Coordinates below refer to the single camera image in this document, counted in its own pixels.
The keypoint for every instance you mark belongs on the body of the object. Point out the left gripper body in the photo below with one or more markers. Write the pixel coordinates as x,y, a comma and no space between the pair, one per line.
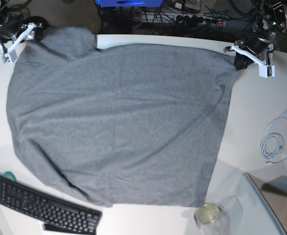
260,49

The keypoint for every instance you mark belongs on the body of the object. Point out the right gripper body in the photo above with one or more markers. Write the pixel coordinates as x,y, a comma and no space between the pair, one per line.
11,35

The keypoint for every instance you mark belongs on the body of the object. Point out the grey t-shirt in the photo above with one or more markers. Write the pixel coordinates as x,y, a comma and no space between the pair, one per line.
135,124

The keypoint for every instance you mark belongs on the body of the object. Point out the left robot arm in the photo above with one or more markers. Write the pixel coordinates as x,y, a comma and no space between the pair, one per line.
267,20

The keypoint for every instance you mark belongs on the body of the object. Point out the power strip with red light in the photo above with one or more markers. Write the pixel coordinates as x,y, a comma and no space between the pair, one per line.
195,20

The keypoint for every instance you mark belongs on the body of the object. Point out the blue box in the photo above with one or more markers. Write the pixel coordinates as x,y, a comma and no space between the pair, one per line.
118,3

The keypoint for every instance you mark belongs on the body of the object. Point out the green tape roll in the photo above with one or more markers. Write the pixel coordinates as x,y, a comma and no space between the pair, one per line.
9,175

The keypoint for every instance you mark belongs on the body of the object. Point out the clear plastic box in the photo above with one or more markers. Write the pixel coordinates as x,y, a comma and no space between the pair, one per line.
254,207

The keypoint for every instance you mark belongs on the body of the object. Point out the clear glass jar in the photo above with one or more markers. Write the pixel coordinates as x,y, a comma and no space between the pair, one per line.
210,220

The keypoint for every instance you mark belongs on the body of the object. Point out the black computer keyboard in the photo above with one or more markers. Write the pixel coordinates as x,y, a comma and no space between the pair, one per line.
51,210

